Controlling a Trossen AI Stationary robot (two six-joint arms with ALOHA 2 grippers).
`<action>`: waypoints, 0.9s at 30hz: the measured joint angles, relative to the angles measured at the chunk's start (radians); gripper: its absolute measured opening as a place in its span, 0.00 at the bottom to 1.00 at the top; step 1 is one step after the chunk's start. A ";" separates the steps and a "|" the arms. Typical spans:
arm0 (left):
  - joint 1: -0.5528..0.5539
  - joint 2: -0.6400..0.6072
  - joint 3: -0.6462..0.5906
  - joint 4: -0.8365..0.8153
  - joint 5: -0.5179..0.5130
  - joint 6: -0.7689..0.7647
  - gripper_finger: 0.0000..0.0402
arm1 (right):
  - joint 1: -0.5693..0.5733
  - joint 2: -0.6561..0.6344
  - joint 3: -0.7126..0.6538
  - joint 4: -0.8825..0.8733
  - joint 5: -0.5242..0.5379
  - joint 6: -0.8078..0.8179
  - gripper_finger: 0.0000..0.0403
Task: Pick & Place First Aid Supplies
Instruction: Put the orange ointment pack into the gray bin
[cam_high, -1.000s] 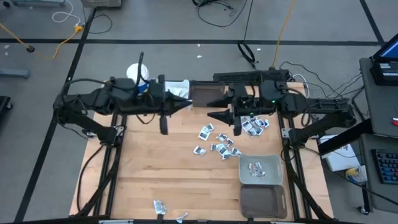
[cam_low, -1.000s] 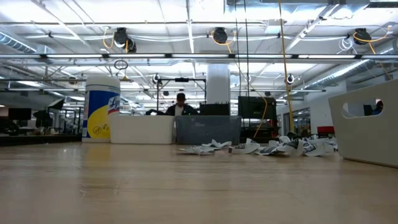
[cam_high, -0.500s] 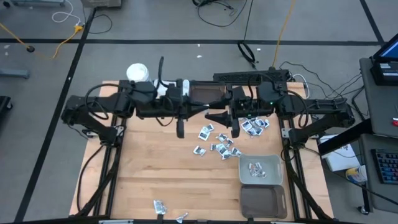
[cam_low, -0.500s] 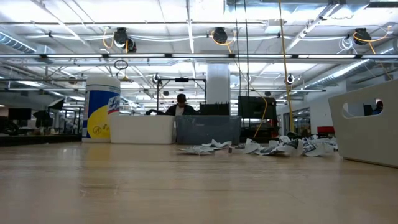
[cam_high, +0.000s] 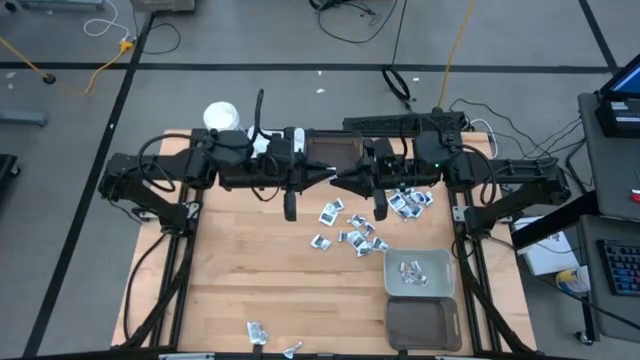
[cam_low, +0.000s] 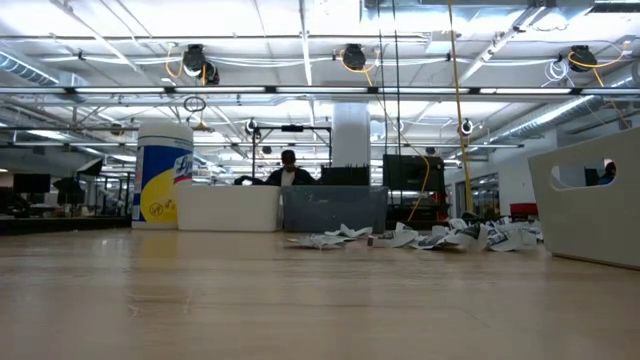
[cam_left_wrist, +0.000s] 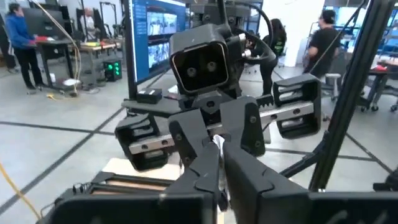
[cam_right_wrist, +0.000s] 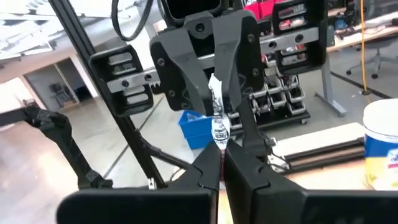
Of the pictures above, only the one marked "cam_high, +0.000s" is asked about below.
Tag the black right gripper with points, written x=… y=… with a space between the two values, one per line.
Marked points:
x=395 y=177

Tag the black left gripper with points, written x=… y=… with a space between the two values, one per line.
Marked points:
x=275 y=175

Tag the printed white packet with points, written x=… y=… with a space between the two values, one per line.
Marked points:
x=423 y=280
x=256 y=333

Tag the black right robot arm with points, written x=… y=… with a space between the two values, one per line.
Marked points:
x=525 y=175

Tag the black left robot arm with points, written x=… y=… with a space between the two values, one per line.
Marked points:
x=150 y=170

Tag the grey translucent plastic bin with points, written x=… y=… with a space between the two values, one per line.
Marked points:
x=332 y=150

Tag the white plastic bin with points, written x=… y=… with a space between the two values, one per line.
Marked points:
x=299 y=137

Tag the folded white packet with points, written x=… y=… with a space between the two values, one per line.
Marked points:
x=403 y=267

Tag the disinfecting wipes canister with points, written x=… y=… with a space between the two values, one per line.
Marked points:
x=220 y=115

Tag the white torn packet piece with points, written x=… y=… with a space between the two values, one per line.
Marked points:
x=292 y=349

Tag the black diagonal bar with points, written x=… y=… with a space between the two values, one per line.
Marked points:
x=555 y=220

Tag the white box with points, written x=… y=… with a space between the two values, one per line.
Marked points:
x=550 y=255

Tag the lying wipes canister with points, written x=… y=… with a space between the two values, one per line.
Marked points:
x=572 y=281

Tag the grey cart top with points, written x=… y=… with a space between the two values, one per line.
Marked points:
x=610 y=170

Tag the black device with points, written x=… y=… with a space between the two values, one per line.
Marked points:
x=615 y=120

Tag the caster wheel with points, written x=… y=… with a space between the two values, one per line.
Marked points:
x=584 y=338

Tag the black keyboard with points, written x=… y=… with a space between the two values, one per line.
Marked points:
x=622 y=267

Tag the red object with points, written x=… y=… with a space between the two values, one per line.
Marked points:
x=636 y=196

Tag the grey desk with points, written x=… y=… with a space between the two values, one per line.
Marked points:
x=600 y=320

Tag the black floor outlet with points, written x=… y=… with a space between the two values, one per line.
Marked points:
x=49 y=78

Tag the laptop screen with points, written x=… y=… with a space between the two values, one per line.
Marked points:
x=627 y=82

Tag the grey floor bar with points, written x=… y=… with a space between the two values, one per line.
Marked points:
x=22 y=117

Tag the black floor object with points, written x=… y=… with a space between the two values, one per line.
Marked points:
x=7 y=165

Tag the grey floor object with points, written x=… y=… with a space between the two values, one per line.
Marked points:
x=60 y=4

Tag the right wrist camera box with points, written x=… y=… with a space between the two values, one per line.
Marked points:
x=385 y=150

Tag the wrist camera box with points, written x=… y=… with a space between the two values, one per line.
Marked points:
x=280 y=150
x=385 y=150

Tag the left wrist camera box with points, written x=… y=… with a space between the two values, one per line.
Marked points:
x=280 y=150

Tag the black metal rig frame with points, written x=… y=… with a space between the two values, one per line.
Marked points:
x=400 y=123

